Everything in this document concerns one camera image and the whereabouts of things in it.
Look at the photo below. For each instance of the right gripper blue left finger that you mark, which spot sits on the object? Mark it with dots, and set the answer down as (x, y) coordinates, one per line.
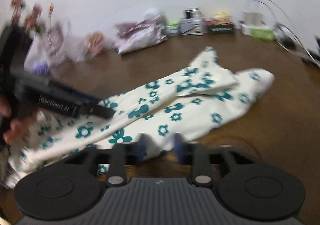
(142, 145)

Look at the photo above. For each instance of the person left hand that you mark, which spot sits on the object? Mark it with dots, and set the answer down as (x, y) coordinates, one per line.
(18, 127)

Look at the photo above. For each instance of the green tissue pack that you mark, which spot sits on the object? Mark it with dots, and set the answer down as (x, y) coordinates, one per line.
(264, 34)

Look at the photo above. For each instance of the cream teal flower garment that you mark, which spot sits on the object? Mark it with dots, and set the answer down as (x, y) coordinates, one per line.
(193, 101)

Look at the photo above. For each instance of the white power strip with chargers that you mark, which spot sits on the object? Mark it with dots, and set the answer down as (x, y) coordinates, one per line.
(251, 20)

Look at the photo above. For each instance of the clear plastic bag with snacks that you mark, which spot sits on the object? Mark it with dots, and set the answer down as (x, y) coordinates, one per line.
(88, 47)

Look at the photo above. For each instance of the floral lilac fabric pouch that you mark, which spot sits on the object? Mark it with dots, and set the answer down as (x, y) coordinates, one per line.
(138, 35)

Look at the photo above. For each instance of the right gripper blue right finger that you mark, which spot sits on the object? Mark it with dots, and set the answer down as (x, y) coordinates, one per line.
(181, 149)

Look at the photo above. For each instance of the grey metal tin box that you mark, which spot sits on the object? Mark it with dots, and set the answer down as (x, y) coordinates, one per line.
(193, 23)

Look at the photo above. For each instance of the black box with yellow item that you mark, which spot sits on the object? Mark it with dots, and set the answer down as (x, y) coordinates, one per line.
(220, 23)

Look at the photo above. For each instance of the black finger of the left gripper seen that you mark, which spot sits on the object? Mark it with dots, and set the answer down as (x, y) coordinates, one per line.
(92, 104)

